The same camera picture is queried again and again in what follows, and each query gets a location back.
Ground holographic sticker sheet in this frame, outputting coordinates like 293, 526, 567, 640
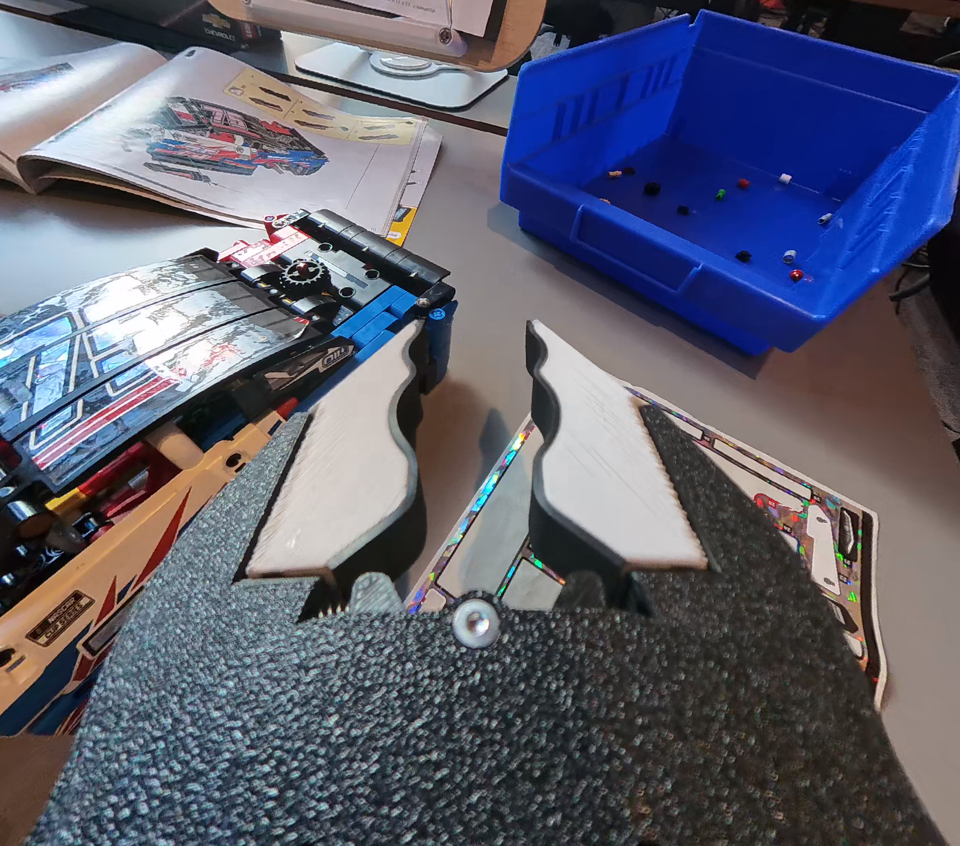
405, 385, 891, 712

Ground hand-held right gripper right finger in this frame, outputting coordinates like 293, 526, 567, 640
525, 320, 711, 586

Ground open instruction booklet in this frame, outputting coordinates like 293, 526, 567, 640
0, 40, 445, 246

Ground grey desk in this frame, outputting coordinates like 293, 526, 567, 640
0, 6, 960, 738

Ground blue storage bin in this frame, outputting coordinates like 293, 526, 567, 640
498, 8, 960, 356

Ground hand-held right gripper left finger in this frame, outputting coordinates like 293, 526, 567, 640
244, 318, 429, 583

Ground toy brick race car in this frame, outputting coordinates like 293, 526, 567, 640
0, 209, 460, 738

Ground scattered small brick bits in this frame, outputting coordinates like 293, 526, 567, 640
600, 167, 837, 285

